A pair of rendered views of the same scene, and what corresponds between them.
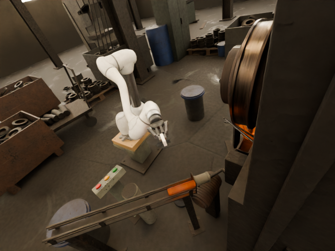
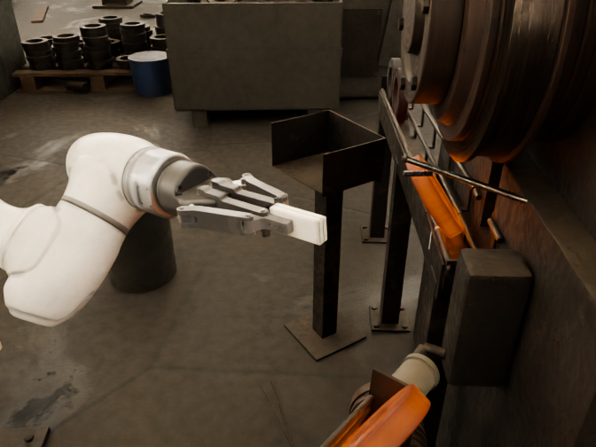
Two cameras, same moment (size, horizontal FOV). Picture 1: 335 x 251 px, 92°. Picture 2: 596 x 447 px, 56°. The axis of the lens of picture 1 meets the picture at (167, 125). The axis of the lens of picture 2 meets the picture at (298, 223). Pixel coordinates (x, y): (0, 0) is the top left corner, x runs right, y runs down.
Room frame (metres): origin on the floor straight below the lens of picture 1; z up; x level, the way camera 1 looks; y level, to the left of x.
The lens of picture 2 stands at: (0.21, 0.43, 1.29)
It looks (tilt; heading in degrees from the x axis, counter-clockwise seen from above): 31 degrees down; 313
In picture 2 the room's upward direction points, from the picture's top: straight up
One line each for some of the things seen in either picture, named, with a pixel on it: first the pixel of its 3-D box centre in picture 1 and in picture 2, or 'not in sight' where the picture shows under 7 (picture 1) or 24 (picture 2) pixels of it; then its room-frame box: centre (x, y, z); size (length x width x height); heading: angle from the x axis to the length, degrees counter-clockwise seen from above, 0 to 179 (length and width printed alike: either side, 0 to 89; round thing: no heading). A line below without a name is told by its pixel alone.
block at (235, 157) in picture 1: (236, 170); (484, 319); (0.46, -0.29, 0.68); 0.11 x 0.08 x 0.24; 40
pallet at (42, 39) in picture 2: (213, 40); (107, 48); (4.30, -1.80, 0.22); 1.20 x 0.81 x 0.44; 45
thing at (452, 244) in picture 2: (248, 146); (451, 257); (0.61, -0.45, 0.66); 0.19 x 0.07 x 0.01; 130
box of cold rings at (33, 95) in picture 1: (24, 103); not in sight; (3.54, 2.80, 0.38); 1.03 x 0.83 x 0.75; 133
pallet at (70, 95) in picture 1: (90, 87); not in sight; (3.67, 1.41, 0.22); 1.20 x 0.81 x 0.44; 125
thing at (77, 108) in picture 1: (51, 110); not in sight; (2.49, 1.72, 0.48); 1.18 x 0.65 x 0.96; 120
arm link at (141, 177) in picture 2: (154, 117); (163, 183); (0.80, 0.06, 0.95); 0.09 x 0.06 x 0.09; 95
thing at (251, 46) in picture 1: (257, 78); (486, 16); (0.63, -0.46, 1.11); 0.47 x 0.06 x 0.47; 130
